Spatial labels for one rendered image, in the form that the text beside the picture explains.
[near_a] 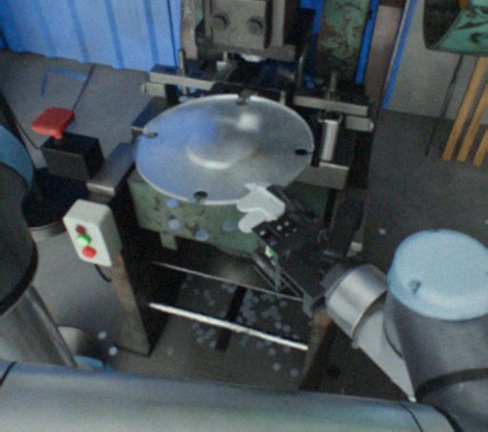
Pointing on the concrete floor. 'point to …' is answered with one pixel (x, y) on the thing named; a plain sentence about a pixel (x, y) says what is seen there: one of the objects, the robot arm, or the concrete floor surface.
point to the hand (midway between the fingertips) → (255, 189)
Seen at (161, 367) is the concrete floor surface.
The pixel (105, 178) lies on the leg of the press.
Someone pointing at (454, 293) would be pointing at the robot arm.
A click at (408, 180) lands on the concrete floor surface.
